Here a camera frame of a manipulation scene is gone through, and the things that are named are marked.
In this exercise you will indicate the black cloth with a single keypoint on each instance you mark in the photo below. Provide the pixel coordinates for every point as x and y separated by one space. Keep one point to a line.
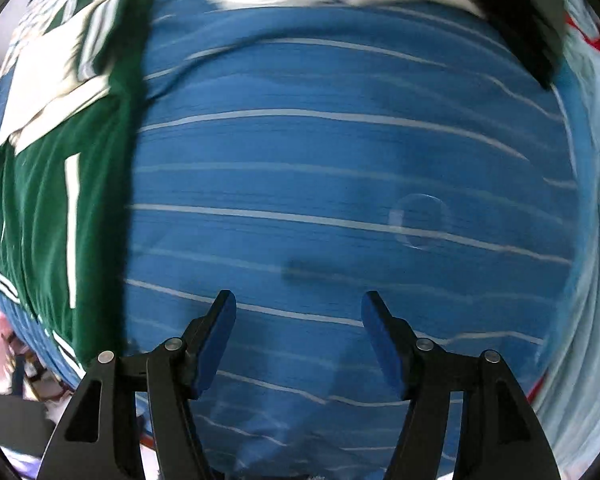
520 15

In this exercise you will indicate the red printed cloth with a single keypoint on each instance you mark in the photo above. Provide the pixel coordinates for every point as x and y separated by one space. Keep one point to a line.
597 35

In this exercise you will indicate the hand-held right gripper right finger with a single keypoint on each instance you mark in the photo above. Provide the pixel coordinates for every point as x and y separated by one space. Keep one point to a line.
380 340

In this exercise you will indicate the light blue blanket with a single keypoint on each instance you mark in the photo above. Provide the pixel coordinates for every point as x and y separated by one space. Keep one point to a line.
585 280

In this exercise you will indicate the green white striped garment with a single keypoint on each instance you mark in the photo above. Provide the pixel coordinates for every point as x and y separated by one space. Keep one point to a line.
45 200

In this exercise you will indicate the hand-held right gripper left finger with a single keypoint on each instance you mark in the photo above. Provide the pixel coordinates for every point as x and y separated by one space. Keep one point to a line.
215 345

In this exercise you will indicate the blue white-striped shirt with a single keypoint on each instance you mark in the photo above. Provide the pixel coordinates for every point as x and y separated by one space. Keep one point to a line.
330 170

